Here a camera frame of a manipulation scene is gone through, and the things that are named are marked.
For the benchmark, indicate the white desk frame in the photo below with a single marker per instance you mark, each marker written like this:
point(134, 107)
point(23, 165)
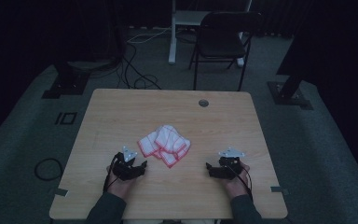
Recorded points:
point(175, 34)

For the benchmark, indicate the person's left hand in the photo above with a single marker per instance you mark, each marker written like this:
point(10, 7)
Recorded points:
point(119, 186)

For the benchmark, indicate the dark curtain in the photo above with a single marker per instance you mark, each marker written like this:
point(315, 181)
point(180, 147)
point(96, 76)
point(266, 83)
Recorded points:
point(338, 46)

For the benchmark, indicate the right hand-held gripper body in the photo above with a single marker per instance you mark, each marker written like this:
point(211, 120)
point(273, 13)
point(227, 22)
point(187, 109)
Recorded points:
point(230, 165)

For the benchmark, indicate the black folding chair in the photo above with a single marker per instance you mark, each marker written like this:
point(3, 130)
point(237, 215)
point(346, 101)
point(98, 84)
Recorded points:
point(220, 40)

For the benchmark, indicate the white cloth with red grid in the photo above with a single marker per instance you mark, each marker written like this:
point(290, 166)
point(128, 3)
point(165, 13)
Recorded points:
point(164, 144)

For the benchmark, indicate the black stand base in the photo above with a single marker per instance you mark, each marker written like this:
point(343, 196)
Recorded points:
point(289, 93)
point(66, 84)

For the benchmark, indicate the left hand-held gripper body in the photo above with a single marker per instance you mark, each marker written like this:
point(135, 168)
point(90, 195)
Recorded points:
point(122, 171)

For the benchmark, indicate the person's right hand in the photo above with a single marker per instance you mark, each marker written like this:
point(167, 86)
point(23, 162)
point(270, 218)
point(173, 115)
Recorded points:
point(237, 185)

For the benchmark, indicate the grey tape piece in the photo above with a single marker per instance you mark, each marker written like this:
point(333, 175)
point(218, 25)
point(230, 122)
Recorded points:
point(61, 192)
point(279, 189)

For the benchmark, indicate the grey round floor base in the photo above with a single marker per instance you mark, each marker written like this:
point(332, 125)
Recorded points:
point(90, 64)

